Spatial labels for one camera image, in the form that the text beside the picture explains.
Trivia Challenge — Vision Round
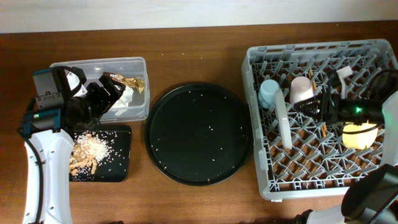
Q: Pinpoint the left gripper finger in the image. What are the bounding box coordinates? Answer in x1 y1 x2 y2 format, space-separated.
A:
99 75 123 101
110 79 126 93

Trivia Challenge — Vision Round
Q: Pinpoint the white napkin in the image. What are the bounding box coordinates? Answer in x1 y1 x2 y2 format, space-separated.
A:
109 86 134 116

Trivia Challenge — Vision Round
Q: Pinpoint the gold snack wrapper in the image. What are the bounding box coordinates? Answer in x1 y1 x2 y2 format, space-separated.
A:
103 72 145 93

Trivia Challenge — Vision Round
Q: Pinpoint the pink plastic cup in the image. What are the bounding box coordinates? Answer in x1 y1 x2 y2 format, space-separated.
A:
290 77 314 104

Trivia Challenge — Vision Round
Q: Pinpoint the wooden chopstick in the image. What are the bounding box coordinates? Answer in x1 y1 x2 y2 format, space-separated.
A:
308 67 317 92
321 123 327 138

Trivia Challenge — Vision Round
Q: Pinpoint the light grey plate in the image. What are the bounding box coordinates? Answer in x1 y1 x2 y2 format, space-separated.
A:
274 89 292 149

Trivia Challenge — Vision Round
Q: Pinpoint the yellow bowl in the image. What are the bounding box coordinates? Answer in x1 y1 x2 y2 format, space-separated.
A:
342 123 378 149

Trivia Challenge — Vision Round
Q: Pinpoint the blue plastic cup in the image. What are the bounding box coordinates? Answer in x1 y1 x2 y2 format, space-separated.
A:
257 79 279 109

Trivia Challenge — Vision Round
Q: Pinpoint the food scraps pile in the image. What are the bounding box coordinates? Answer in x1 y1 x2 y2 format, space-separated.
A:
69 131 111 177

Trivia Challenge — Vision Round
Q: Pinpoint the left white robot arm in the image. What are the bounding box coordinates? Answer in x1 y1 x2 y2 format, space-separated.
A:
17 66 126 223

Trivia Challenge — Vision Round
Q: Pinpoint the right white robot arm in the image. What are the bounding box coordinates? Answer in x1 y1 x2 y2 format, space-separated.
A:
294 69 397 224

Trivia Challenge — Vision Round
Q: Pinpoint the grey dishwasher rack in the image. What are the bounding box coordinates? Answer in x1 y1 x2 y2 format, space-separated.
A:
241 39 397 201

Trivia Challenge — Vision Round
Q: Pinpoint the clear plastic waste bin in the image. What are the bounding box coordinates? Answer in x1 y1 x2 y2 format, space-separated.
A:
51 57 150 123

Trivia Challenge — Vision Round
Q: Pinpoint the black rectangular tray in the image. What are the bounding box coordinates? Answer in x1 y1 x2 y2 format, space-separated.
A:
69 124 132 182

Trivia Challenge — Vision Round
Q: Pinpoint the round black serving tray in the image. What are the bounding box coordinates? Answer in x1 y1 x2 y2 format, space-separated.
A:
144 83 253 186

